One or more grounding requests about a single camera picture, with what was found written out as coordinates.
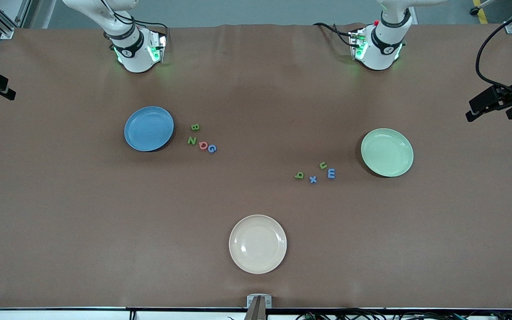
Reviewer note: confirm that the blue foam letter m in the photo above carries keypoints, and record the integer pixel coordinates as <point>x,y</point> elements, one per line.
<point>331,174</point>

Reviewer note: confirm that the green foam letter N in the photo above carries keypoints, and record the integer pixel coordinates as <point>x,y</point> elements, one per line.
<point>192,140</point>

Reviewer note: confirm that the green foam letter B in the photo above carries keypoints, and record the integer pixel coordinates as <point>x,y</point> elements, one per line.
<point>195,127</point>

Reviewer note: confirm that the green foam letter p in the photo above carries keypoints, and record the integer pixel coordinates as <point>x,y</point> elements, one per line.
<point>299,175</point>

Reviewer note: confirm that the pink foam letter Q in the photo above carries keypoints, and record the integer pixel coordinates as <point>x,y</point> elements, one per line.
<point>202,145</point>

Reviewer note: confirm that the blue foam letter G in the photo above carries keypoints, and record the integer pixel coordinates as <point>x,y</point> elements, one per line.
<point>211,148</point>

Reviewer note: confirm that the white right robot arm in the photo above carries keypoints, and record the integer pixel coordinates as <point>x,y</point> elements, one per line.
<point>136,58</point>

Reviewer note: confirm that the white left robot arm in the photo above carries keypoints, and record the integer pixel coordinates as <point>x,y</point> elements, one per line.
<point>378,55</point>

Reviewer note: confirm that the green plate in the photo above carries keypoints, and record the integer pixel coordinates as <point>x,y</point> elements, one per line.
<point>389,155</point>

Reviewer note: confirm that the metal base connector plate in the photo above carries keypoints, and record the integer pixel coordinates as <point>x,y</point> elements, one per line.
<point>354,42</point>
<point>162,44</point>

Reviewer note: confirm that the blue plate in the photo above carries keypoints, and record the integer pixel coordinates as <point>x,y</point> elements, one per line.
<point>147,131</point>

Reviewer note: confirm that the cream plate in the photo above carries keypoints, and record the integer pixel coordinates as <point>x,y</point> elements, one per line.
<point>258,244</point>

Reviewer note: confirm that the black caster wheel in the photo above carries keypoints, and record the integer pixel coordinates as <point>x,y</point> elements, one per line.
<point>474,11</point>

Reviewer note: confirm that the brown table cover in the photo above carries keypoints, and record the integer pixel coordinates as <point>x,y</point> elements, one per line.
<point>256,111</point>

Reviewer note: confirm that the white table edge rail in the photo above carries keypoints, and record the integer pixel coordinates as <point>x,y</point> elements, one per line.
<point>60,315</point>

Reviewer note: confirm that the grey metal camera bracket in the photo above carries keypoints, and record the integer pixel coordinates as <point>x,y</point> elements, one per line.
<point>259,302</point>

